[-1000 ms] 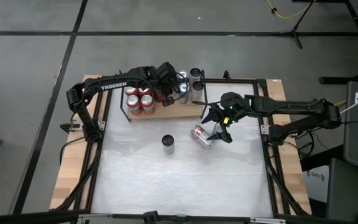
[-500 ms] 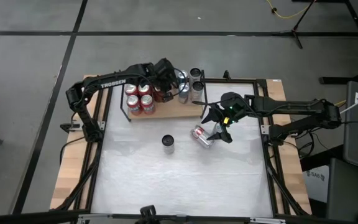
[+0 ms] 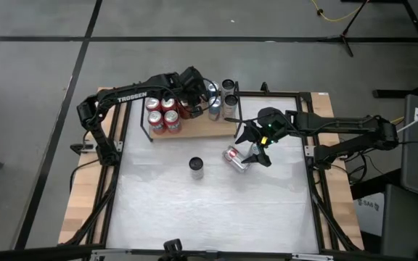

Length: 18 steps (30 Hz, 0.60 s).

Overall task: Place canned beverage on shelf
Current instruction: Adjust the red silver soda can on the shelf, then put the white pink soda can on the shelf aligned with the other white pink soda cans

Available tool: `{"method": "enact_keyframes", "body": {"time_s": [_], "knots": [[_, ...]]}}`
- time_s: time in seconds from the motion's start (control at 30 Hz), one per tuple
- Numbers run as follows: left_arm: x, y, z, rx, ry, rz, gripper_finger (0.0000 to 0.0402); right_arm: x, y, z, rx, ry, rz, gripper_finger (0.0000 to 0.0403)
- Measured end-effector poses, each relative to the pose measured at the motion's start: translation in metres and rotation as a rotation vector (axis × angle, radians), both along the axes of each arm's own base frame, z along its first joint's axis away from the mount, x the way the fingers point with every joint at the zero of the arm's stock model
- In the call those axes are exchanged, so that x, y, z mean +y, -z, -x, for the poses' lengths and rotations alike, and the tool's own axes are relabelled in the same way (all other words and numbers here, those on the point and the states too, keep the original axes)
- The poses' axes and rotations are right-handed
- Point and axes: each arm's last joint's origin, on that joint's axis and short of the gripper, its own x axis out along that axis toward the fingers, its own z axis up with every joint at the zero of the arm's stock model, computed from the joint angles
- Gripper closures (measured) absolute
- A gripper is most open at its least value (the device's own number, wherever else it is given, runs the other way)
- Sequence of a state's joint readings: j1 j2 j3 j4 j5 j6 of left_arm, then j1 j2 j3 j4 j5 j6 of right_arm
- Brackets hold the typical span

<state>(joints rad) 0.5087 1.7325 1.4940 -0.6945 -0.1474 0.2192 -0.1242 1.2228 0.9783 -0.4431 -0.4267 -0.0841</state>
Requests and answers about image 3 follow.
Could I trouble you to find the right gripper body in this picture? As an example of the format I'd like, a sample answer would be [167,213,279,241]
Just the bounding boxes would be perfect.
[246,107,297,168]

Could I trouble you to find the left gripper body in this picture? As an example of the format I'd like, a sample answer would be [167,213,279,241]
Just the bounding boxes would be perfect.
[178,66,210,108]

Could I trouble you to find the red Coca-Cola can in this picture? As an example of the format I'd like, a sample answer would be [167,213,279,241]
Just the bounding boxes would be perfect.
[177,101,192,120]

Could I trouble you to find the silver Diet Coke can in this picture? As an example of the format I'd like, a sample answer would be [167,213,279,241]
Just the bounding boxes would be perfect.
[222,145,250,174]

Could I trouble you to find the red soda can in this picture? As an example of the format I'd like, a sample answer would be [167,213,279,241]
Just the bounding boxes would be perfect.
[163,109,183,134]

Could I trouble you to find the red Fanta can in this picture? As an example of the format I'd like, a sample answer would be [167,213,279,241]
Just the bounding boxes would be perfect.
[147,110,166,136]
[144,97,162,112]
[160,97,177,112]

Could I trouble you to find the wooden shelf with black legs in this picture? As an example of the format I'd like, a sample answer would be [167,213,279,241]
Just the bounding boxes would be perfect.
[138,80,245,144]

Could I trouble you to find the black tripod stand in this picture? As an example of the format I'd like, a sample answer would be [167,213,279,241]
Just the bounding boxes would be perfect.
[317,0,372,58]

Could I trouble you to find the black clamp-shaped device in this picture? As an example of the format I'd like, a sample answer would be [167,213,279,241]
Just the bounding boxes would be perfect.
[157,238,187,261]

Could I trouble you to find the black desk base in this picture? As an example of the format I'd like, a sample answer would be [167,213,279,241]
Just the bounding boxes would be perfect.
[372,0,418,99]

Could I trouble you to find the white printed box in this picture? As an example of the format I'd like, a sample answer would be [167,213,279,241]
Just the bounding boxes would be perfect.
[353,191,386,236]

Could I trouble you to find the yellow cable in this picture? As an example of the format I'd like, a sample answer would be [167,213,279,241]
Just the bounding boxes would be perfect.
[312,0,369,22]

